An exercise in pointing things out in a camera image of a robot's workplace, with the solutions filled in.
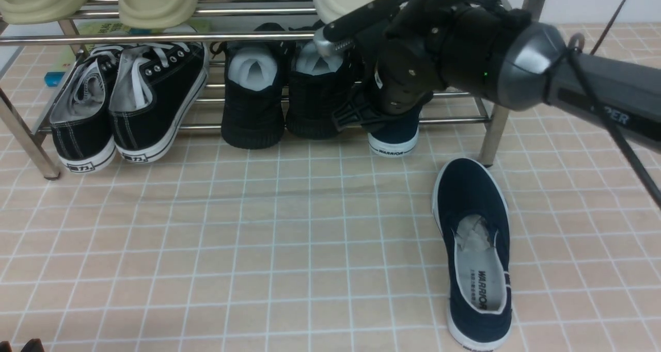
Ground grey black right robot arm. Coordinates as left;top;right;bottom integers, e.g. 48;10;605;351
314;0;660;151

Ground black canvas sneaker white laces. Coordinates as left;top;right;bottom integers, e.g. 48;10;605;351
108;42;210;164

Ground black canvas sneaker far left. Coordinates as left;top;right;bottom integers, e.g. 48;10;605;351
49;45;125;174

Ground black mesh shoe right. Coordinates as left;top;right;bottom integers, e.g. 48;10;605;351
285;41;362;140

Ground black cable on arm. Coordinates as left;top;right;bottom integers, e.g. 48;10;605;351
565;0;661;211

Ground navy slip-on shoe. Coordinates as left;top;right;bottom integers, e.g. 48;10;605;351
431;158;512;351
361;67;433;157

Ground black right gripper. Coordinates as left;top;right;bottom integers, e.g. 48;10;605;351
313;0;532;130

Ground dark object bottom left corner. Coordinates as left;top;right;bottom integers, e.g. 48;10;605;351
0;338;45;352

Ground black mesh shoe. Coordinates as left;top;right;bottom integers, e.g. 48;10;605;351
210;40;295;150
285;41;362;140

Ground small blue box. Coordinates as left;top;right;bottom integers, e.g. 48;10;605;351
43;71;65;88

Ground black mesh shoe left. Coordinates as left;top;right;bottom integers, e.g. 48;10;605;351
210;40;295;150

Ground silver metal shoe rack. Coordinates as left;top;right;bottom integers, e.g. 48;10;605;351
0;0;551;181

